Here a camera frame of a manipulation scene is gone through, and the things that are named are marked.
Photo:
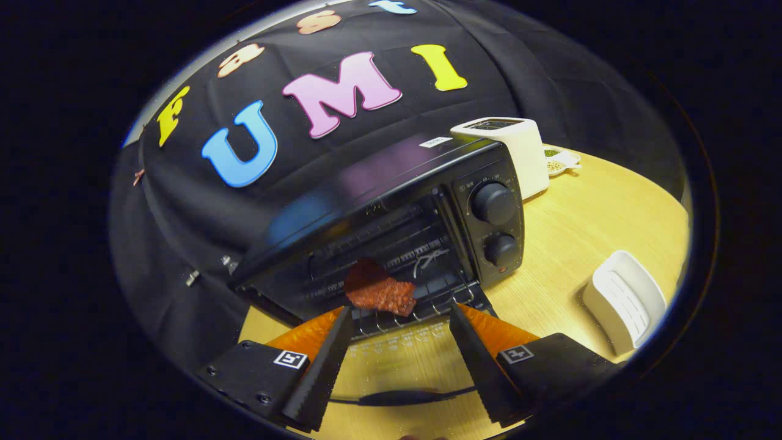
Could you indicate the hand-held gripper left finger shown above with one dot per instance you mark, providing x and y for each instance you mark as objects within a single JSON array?
[{"x": 324, "y": 373}]

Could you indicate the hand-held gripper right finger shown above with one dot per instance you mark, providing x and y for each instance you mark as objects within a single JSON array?
[{"x": 479, "y": 366}]

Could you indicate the red meat slice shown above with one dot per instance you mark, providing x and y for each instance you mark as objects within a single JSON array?
[{"x": 379, "y": 294}]

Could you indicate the black toaster oven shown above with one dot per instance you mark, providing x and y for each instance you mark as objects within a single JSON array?
[{"x": 391, "y": 177}]

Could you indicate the white bread toaster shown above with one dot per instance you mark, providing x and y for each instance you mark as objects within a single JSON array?
[{"x": 526, "y": 160}]

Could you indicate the white rectangular plate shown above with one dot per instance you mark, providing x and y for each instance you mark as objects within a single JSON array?
[{"x": 623, "y": 299}]

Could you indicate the silver clip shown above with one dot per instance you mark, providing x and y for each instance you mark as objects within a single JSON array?
[{"x": 192, "y": 278}]

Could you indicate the white divided dish with beans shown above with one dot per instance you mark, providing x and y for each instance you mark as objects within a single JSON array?
[{"x": 562, "y": 161}]

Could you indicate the copper clip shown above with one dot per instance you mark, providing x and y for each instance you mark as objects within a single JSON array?
[{"x": 139, "y": 177}]

